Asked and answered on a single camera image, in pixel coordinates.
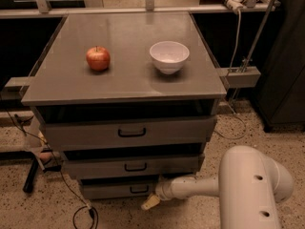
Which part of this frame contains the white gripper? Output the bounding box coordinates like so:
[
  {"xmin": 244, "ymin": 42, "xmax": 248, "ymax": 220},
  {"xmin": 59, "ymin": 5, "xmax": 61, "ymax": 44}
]
[{"xmin": 141, "ymin": 181, "xmax": 168, "ymax": 211}]

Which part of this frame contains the grey bottom drawer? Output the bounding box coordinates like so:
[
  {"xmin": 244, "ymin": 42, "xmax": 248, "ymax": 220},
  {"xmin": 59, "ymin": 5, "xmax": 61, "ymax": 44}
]
[{"xmin": 80, "ymin": 176, "xmax": 158, "ymax": 199}]

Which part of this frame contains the grey drawer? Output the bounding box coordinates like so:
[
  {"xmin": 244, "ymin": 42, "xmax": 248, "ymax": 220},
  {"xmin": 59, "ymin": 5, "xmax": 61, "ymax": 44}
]
[
  {"xmin": 64, "ymin": 154, "xmax": 204, "ymax": 179},
  {"xmin": 80, "ymin": 176, "xmax": 158, "ymax": 199},
  {"xmin": 41, "ymin": 116, "xmax": 216, "ymax": 151}
]

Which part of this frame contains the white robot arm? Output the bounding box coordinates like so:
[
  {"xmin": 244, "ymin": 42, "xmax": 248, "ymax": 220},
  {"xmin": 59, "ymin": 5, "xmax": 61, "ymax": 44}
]
[{"xmin": 141, "ymin": 146, "xmax": 294, "ymax": 229}]

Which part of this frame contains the grey middle drawer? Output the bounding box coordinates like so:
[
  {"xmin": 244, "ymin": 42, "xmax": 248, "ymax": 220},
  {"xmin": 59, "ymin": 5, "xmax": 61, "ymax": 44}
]
[{"xmin": 64, "ymin": 154, "xmax": 204, "ymax": 179}]

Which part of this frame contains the grey drawer cabinet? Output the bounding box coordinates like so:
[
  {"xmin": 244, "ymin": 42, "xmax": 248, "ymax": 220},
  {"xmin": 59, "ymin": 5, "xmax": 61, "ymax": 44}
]
[{"xmin": 20, "ymin": 11, "xmax": 228, "ymax": 201}]

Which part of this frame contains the grey top drawer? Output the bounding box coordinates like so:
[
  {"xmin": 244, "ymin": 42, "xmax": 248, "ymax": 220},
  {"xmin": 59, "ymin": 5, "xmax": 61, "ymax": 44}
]
[{"xmin": 41, "ymin": 116, "xmax": 216, "ymax": 151}]

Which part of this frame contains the black bar on floor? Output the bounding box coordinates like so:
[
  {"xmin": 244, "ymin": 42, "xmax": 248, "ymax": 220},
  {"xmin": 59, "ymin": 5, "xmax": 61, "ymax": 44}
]
[{"xmin": 23, "ymin": 158, "xmax": 38, "ymax": 194}]

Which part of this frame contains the white bowl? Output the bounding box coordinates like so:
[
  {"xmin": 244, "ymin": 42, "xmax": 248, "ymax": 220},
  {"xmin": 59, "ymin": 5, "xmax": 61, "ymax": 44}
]
[{"xmin": 150, "ymin": 41, "xmax": 190, "ymax": 74}]

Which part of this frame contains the red apple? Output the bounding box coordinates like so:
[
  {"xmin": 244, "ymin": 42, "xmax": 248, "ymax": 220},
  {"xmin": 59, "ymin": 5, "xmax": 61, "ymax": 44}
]
[{"xmin": 86, "ymin": 46, "xmax": 111, "ymax": 72}]

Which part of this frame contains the dark cabinet on right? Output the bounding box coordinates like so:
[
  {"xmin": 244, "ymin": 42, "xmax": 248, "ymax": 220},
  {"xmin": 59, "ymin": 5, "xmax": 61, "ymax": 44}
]
[{"xmin": 252, "ymin": 0, "xmax": 305, "ymax": 133}]

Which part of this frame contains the white power strip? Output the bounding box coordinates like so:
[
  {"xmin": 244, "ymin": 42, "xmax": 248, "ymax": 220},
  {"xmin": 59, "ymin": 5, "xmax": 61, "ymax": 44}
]
[{"xmin": 213, "ymin": 0, "xmax": 246, "ymax": 15}]

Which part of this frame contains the black floor cable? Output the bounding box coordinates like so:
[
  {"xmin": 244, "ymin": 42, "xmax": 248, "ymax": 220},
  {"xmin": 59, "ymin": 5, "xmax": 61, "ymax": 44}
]
[{"xmin": 0, "ymin": 105, "xmax": 99, "ymax": 229}]

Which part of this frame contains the grey metal side bracket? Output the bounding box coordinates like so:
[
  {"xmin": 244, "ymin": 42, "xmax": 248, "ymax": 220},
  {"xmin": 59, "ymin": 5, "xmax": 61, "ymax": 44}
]
[{"xmin": 216, "ymin": 67, "xmax": 261, "ymax": 89}]

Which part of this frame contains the grey metal rail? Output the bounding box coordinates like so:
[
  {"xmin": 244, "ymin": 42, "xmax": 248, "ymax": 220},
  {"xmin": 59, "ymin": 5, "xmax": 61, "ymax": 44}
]
[{"xmin": 0, "ymin": 3, "xmax": 280, "ymax": 20}]

